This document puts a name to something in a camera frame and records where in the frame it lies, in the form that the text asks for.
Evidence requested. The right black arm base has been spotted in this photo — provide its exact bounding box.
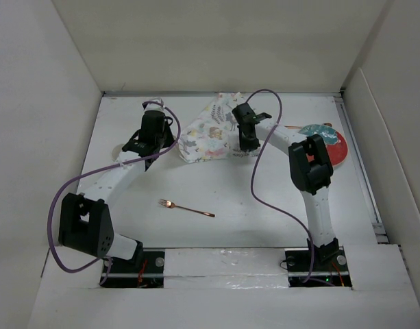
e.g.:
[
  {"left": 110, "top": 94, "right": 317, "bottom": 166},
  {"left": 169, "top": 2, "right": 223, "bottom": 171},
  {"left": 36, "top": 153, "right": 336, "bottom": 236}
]
[{"left": 279, "top": 247, "right": 352, "bottom": 288}]

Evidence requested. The yellow translucent mug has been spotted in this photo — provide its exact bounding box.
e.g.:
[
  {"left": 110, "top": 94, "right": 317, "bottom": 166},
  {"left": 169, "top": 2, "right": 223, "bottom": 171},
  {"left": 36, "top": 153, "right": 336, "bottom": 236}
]
[{"left": 111, "top": 144, "right": 124, "bottom": 161}]

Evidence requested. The red and teal plate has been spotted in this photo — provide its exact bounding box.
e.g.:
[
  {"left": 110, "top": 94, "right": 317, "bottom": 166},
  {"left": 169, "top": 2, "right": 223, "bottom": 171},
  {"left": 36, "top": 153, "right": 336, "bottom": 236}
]
[{"left": 298, "top": 123, "right": 348, "bottom": 168}]

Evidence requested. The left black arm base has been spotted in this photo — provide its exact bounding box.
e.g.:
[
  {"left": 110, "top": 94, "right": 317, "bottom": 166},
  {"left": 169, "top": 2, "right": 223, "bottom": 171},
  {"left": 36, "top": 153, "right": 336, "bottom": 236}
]
[{"left": 99, "top": 249, "right": 166, "bottom": 289}]

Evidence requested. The copper spoon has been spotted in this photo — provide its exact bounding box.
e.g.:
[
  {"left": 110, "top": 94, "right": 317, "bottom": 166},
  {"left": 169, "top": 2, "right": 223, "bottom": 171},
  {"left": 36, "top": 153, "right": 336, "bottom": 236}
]
[{"left": 284, "top": 123, "right": 333, "bottom": 130}]

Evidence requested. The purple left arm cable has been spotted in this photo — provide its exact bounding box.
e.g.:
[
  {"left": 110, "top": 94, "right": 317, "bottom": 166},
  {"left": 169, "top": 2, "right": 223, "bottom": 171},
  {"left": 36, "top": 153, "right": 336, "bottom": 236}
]
[{"left": 46, "top": 99, "right": 182, "bottom": 285}]

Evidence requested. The metal table edge rail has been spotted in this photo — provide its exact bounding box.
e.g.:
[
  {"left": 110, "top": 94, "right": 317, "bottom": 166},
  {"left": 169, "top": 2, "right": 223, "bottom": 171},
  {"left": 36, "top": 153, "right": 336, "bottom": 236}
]
[{"left": 103, "top": 90, "right": 342, "bottom": 98}]

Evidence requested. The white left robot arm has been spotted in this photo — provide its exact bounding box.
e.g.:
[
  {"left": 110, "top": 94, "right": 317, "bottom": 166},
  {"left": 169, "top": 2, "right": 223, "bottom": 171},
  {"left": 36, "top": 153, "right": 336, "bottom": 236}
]
[{"left": 58, "top": 97, "right": 176, "bottom": 272}]

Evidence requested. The patterned animal print cloth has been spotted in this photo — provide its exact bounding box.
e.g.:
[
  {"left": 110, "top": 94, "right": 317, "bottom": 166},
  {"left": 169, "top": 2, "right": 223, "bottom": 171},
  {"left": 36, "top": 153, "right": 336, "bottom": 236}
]
[{"left": 178, "top": 93, "right": 259, "bottom": 164}]

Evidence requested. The copper fork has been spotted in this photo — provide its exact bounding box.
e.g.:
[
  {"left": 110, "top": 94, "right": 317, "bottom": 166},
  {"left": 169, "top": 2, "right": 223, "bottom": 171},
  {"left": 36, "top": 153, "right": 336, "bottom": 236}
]
[{"left": 158, "top": 199, "right": 216, "bottom": 218}]

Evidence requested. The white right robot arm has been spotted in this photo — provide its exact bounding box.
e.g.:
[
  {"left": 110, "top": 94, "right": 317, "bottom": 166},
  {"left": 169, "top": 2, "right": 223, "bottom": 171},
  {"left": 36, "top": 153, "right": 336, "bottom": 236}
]
[{"left": 232, "top": 103, "right": 339, "bottom": 270}]

